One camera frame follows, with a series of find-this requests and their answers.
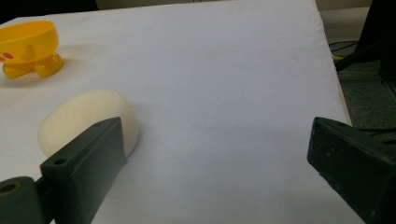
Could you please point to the yellow duck-shaped bowl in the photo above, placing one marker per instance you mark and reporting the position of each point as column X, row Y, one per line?
column 28, row 46

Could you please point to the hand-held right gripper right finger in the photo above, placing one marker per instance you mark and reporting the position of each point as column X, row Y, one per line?
column 355, row 161

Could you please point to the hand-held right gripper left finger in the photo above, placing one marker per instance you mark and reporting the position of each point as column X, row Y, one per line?
column 84, row 168

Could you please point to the cream steamed bun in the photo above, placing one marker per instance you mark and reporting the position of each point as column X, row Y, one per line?
column 81, row 115

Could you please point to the black metal stand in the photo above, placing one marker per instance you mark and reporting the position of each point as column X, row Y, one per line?
column 373, row 40

